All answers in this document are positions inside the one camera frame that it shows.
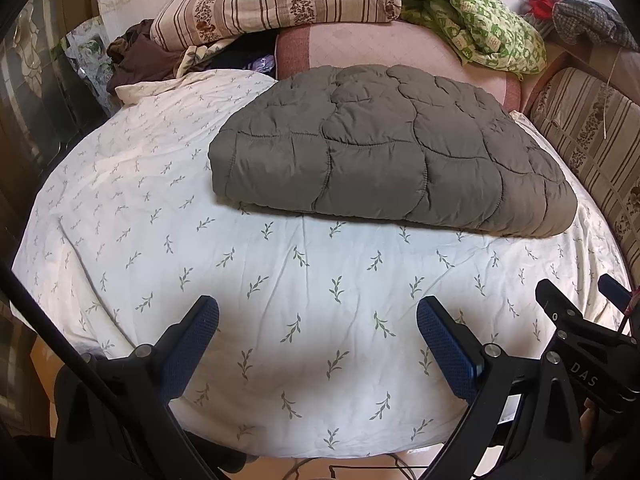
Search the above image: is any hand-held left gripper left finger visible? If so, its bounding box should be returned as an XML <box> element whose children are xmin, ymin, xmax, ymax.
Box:
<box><xmin>52</xmin><ymin>295</ymin><xmax>222</xmax><ymax>480</ymax></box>

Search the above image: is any cream leaf-print cloth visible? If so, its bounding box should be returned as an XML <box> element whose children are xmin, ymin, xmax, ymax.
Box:
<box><xmin>180</xmin><ymin>40</ymin><xmax>228</xmax><ymax>78</ymax></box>

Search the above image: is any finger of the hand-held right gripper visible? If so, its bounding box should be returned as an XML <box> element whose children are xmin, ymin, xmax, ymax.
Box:
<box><xmin>597</xmin><ymin>274</ymin><xmax>640</xmax><ymax>322</ymax></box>
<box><xmin>535</xmin><ymin>279</ymin><xmax>640</xmax><ymax>349</ymax></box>

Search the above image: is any green patterned blanket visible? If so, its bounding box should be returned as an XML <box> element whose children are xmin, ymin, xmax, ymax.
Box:
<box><xmin>385</xmin><ymin>0</ymin><xmax>548</xmax><ymax>78</ymax></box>

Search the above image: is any black cloth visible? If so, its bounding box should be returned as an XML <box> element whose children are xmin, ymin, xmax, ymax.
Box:
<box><xmin>200</xmin><ymin>30</ymin><xmax>281</xmax><ymax>76</ymax></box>

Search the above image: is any pink blanket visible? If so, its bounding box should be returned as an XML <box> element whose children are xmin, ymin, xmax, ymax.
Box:
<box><xmin>275</xmin><ymin>20</ymin><xmax>523</xmax><ymax>113</ymax></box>

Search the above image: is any grey padded jacket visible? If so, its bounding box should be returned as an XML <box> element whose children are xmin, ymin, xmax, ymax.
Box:
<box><xmin>207</xmin><ymin>64</ymin><xmax>578</xmax><ymax>238</ymax></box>

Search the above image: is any purple cloth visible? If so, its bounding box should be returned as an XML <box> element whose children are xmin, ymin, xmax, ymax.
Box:
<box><xmin>247</xmin><ymin>54</ymin><xmax>277</xmax><ymax>78</ymax></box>

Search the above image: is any black cable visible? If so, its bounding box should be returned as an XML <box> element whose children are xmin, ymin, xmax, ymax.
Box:
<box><xmin>0</xmin><ymin>257</ymin><xmax>221</xmax><ymax>480</ymax></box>

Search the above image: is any grey checked cloth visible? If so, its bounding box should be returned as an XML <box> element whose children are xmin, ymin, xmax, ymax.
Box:
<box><xmin>550</xmin><ymin>0</ymin><xmax>640</xmax><ymax>53</ymax></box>

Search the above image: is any glass cabinet door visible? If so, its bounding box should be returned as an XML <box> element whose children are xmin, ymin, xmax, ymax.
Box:
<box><xmin>0</xmin><ymin>0</ymin><xmax>108</xmax><ymax>241</ymax></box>

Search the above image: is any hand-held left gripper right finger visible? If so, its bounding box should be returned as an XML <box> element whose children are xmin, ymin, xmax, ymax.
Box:
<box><xmin>415</xmin><ymin>295</ymin><xmax>588</xmax><ymax>480</ymax></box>

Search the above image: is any floral plastic bag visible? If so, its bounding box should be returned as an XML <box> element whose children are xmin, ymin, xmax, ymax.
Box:
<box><xmin>67</xmin><ymin>17</ymin><xmax>116</xmax><ymax>93</ymax></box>

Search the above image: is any white leaf-print bedsheet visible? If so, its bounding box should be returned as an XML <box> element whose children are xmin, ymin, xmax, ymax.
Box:
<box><xmin>10</xmin><ymin>67</ymin><xmax>631</xmax><ymax>458</ymax></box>

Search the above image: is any red cord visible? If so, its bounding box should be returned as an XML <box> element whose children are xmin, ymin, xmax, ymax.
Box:
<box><xmin>617</xmin><ymin>287</ymin><xmax>640</xmax><ymax>336</ymax></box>

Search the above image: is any striped floral cushion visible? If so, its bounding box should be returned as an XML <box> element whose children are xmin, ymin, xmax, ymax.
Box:
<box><xmin>527</xmin><ymin>66</ymin><xmax>640</xmax><ymax>266</ymax></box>

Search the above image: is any red cloth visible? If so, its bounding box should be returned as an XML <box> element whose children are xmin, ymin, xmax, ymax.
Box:
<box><xmin>527</xmin><ymin>0</ymin><xmax>563</xmax><ymax>21</ymax></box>

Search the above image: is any brown cloth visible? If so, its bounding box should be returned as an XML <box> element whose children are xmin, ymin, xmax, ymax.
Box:
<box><xmin>105</xmin><ymin>19</ymin><xmax>183</xmax><ymax>93</ymax></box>

